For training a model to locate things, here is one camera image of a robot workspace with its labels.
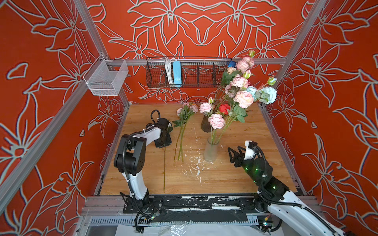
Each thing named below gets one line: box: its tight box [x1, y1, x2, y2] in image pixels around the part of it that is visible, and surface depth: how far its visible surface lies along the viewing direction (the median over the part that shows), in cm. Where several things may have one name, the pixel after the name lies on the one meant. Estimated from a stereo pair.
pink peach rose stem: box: [216, 69, 254, 143], surface depth 59 cm
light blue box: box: [172, 60, 183, 88], surface depth 91 cm
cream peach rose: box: [226, 66, 237, 75], surface depth 79 cm
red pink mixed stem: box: [199, 97, 231, 145], surface depth 72 cm
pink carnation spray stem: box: [236, 49, 256, 80], surface depth 76 cm
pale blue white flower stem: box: [246, 77, 278, 105], surface depth 59 cm
